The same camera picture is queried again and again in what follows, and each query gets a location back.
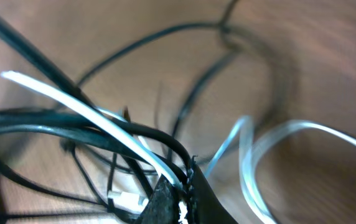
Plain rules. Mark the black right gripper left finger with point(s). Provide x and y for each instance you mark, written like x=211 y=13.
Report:
x=162 y=207

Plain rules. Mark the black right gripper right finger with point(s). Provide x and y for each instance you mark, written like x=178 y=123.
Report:
x=203 y=205

